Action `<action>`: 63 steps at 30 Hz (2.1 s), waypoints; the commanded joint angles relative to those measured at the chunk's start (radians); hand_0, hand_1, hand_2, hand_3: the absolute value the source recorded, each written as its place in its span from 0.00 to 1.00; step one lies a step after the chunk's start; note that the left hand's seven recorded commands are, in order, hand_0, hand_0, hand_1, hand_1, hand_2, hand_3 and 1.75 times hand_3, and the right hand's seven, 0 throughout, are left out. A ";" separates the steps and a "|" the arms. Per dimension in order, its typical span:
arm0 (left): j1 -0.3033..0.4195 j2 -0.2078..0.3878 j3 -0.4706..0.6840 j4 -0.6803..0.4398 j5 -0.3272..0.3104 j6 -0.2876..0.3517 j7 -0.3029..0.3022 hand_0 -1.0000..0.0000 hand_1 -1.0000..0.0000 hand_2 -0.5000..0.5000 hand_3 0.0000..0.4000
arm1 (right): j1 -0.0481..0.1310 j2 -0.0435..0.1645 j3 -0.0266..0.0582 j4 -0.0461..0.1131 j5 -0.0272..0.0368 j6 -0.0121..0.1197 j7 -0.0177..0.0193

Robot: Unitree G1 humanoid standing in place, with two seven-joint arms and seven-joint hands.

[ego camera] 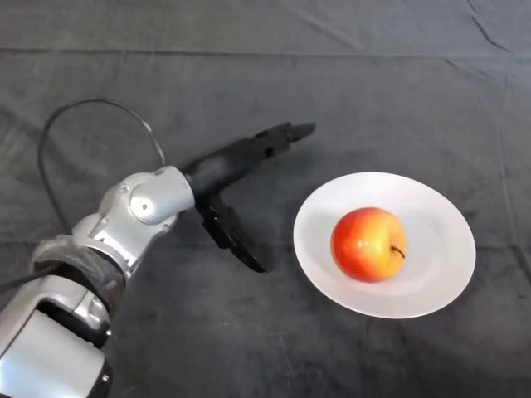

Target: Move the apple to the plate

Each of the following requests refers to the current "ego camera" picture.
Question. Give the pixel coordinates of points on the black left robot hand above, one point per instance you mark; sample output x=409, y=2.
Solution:
x=224, y=166

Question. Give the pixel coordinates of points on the red yellow apple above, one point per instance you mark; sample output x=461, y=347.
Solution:
x=365, y=244

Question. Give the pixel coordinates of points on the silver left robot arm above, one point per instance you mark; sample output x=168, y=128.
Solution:
x=124, y=224

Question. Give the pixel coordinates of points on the white round plate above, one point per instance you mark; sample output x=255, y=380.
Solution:
x=431, y=265

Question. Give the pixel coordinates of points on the black cloth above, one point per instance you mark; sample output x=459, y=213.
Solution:
x=290, y=62

